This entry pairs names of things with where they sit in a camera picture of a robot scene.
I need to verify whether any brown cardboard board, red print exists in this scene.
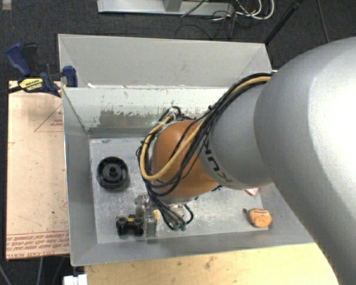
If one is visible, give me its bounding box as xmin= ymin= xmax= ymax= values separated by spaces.
xmin=5 ymin=80 xmax=71 ymax=261

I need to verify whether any black round wheel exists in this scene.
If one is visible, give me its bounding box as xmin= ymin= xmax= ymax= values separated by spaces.
xmin=96 ymin=156 xmax=131 ymax=191

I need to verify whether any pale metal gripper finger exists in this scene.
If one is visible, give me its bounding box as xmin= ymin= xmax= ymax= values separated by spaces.
xmin=144 ymin=210 xmax=158 ymax=238
xmin=134 ymin=194 xmax=151 ymax=217

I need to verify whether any black and yellow toy vehicle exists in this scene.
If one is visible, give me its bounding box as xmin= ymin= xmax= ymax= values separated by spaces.
xmin=115 ymin=214 xmax=145 ymax=238

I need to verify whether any orange rounded toy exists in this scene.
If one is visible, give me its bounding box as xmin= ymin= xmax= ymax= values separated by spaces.
xmin=242 ymin=207 xmax=274 ymax=228

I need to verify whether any grey metal bin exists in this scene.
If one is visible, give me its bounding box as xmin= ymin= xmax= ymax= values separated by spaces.
xmin=58 ymin=33 xmax=316 ymax=267

